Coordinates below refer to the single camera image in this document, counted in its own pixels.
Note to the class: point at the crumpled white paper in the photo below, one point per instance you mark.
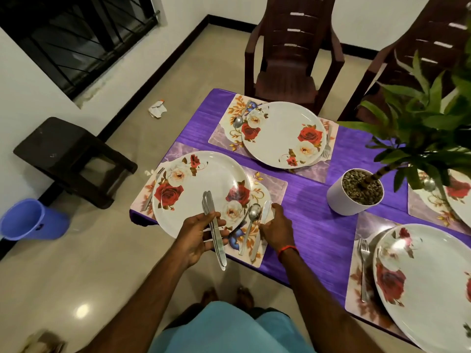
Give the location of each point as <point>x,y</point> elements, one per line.
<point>157,108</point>

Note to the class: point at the person's dark trousers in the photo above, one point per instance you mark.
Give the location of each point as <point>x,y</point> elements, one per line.
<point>184,314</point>

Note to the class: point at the person's right hand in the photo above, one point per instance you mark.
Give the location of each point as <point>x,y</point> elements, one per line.
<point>278,231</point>

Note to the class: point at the steel spoon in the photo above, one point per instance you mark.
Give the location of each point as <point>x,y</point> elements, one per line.
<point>429,184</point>

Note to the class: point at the purple tablecloth table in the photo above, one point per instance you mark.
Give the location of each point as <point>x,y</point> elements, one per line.
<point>316,231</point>

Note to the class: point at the person's right forearm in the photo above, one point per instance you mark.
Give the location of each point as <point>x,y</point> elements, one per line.
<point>327,305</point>

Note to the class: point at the white floral plate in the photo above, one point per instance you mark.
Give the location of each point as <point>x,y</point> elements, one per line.
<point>283,132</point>
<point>434,290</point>
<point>460,206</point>
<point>202,176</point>

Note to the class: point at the person's left foot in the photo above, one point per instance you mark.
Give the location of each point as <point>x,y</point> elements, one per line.
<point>210,296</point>

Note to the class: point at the black metal grille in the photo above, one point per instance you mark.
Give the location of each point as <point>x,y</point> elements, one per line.
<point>81,33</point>

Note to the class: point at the black stool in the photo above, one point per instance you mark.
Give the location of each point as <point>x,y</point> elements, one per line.
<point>55,147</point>

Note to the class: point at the person's right foot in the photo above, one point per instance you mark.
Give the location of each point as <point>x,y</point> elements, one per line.
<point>245,296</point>

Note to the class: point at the green plant in white pot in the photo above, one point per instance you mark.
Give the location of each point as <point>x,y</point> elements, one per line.
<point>342,206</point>

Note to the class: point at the person's left forearm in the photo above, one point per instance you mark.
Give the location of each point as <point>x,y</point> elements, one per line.
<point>143,309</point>

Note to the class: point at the red wrist thread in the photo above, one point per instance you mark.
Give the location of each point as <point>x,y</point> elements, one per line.
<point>287,250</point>

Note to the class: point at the person's foot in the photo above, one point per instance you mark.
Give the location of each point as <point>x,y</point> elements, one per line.
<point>245,296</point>
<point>210,296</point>

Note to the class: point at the blue plastic bucket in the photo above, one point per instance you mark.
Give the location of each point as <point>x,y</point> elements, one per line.
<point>29,220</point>

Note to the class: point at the person's left hand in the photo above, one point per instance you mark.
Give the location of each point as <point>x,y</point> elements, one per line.
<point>193,240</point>

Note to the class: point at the brown plastic chair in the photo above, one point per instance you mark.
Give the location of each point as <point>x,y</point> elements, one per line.
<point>291,77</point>
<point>441,33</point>

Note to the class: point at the person's teal t-shirt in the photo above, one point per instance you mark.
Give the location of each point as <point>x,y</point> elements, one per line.
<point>228,331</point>

